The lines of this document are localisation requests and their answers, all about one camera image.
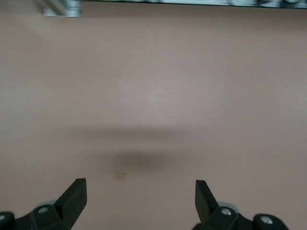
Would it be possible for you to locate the aluminium table edge bracket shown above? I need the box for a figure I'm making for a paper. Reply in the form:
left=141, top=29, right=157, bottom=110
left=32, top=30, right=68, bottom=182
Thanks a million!
left=35, top=0, right=83, bottom=18

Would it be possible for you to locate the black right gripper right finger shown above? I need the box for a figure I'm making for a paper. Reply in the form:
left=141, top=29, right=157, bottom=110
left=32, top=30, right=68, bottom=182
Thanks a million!
left=193, top=180, right=288, bottom=230

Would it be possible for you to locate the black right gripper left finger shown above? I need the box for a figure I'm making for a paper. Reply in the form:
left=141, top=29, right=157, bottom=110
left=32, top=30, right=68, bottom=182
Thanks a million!
left=0, top=178, right=87, bottom=230

